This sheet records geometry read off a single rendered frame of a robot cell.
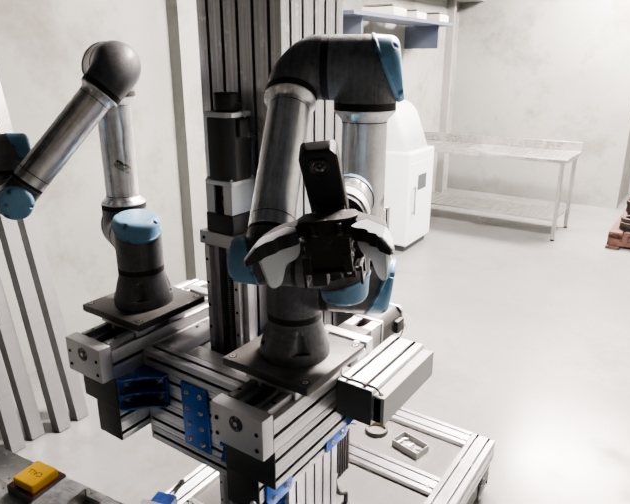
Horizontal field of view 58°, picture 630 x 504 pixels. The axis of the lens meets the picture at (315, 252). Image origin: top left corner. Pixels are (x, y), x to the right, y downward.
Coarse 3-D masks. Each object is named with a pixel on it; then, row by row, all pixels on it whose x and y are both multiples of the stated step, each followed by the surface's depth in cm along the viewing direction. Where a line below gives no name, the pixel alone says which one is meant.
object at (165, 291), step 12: (120, 276) 145; (132, 276) 144; (144, 276) 144; (156, 276) 146; (120, 288) 145; (132, 288) 144; (144, 288) 144; (156, 288) 146; (168, 288) 150; (120, 300) 145; (132, 300) 144; (144, 300) 145; (156, 300) 146; (168, 300) 149
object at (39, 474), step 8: (32, 464) 120; (40, 464) 120; (24, 472) 118; (32, 472) 118; (40, 472) 118; (48, 472) 118; (56, 472) 119; (16, 480) 116; (24, 480) 115; (32, 480) 115; (40, 480) 115; (48, 480) 117; (24, 488) 115; (32, 488) 114; (40, 488) 116
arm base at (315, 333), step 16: (272, 320) 119; (288, 320) 117; (304, 320) 117; (320, 320) 121; (272, 336) 119; (288, 336) 117; (304, 336) 118; (320, 336) 120; (272, 352) 119; (288, 352) 117; (304, 352) 118; (320, 352) 120
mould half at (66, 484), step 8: (64, 480) 108; (72, 480) 108; (56, 488) 106; (64, 488) 106; (72, 488) 106; (80, 488) 106; (40, 496) 104; (48, 496) 104; (56, 496) 104; (64, 496) 104; (72, 496) 104
